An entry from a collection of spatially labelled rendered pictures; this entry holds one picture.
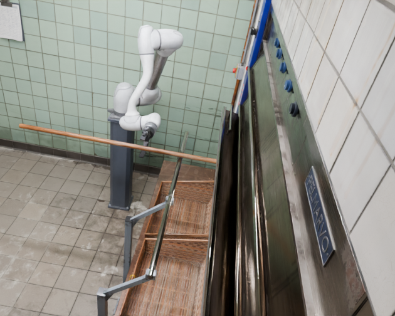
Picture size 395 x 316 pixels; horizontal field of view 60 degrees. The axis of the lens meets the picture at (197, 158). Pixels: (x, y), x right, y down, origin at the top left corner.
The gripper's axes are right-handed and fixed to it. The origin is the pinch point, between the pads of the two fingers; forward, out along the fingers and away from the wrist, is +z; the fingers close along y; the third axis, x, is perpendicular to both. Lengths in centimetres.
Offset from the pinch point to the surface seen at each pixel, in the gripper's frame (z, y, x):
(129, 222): 41.5, 24.3, -4.1
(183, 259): 34, 58, -39
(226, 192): 53, -22, -53
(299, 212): 115, -73, -64
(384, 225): 145, -99, -62
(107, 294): 88, 23, -7
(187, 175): -56, 61, -30
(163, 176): -49, 61, -10
